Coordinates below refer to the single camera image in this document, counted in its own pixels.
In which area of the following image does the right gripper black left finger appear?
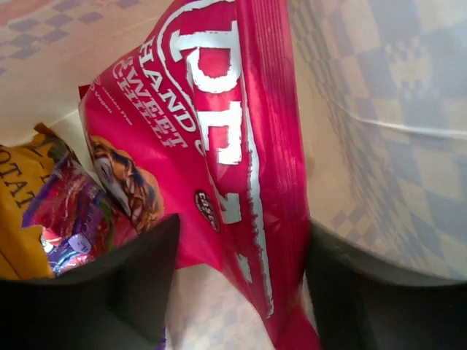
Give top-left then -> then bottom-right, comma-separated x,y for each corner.
1,214 -> 180,349

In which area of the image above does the pink Real snack packet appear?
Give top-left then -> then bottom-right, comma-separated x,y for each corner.
79,1 -> 320,349

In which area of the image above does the orange snack packet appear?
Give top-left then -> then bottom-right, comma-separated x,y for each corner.
1,123 -> 70,280

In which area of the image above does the blue patterned paper bag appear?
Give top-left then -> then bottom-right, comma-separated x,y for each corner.
1,1 -> 466,349

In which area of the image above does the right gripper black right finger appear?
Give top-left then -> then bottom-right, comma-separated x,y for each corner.
305,222 -> 466,350

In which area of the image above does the purple snack packet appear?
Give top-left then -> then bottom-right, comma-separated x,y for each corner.
22,154 -> 117,276

